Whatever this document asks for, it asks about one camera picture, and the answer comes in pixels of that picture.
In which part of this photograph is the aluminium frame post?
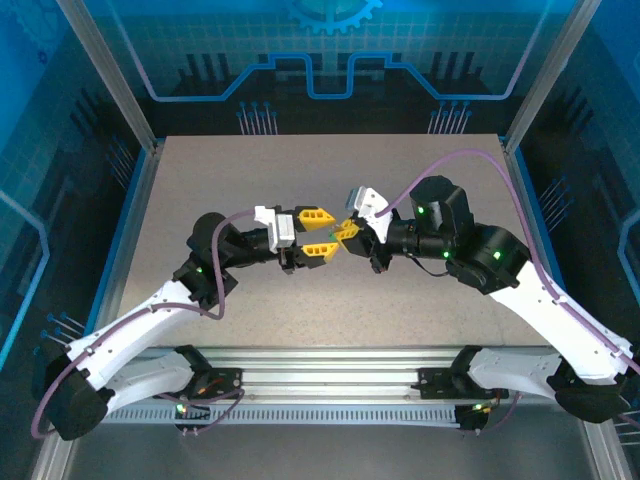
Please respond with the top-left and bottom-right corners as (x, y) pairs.
(54, 0), (166, 154)
(502, 0), (606, 154)

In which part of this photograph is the grey metal front panel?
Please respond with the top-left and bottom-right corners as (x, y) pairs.
(64, 422), (601, 480)

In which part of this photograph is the grey slotted cable duct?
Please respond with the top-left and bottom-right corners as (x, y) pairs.
(79, 403), (464, 427)

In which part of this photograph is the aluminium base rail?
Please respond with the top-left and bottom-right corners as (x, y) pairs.
(69, 344), (601, 407)

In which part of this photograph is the aluminium table side rail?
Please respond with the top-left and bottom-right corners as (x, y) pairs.
(501, 137), (591, 365)
(84, 139), (166, 331)

